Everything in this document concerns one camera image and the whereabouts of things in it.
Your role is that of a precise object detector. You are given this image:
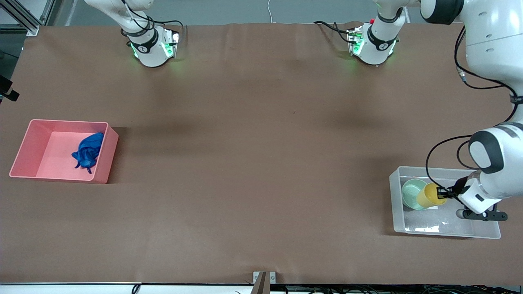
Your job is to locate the yellow plastic cup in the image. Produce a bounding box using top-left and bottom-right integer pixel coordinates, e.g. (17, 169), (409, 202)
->
(416, 183), (447, 209)

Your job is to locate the mint green bowl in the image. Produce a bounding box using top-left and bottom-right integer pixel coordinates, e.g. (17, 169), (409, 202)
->
(402, 179), (430, 211)

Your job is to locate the blue cloth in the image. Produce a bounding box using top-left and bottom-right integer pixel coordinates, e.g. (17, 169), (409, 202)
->
(72, 132), (105, 174)

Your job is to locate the arm base connector plate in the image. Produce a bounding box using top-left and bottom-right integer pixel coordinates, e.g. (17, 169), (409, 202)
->
(161, 29), (180, 58)

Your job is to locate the clear plastic box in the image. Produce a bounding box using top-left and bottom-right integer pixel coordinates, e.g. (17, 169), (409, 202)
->
(389, 166), (501, 240)

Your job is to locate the pink plastic bin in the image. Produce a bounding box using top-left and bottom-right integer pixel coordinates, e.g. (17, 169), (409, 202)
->
(9, 119), (119, 184)

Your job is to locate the aluminium frame post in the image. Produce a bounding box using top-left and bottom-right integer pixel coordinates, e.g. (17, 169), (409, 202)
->
(0, 0), (56, 36)

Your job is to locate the black right arm base cable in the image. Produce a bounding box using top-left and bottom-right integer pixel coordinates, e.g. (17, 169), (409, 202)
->
(121, 0), (186, 39)

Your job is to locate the black arm base cable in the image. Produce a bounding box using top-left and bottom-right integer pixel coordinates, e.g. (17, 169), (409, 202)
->
(121, 0), (186, 39)
(313, 20), (353, 43)

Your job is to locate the black left arm base cable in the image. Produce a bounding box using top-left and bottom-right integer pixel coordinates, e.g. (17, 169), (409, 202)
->
(313, 20), (353, 43)

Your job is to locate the metal table edge bracket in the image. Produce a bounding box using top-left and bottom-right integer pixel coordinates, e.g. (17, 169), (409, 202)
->
(253, 271), (277, 294)

